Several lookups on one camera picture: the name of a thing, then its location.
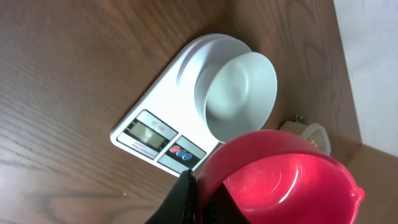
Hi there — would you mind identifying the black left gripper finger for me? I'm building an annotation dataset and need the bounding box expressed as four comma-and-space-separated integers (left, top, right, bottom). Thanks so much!
146, 169, 197, 224

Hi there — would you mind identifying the red plastic scoop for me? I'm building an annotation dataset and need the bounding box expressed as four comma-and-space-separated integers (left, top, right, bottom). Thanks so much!
195, 130, 365, 223

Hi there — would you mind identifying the white digital kitchen scale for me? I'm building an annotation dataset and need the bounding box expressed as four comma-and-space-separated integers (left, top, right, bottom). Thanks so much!
110, 34, 251, 177

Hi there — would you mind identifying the grey plastic bowl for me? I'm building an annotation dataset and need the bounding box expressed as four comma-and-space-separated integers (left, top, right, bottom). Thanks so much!
194, 52, 277, 143

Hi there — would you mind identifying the yellow soybeans pile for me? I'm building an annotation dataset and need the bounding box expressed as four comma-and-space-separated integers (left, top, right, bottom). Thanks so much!
279, 121, 318, 148

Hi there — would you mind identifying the clear plastic container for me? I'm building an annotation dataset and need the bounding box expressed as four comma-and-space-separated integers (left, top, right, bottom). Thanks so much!
303, 123, 331, 156

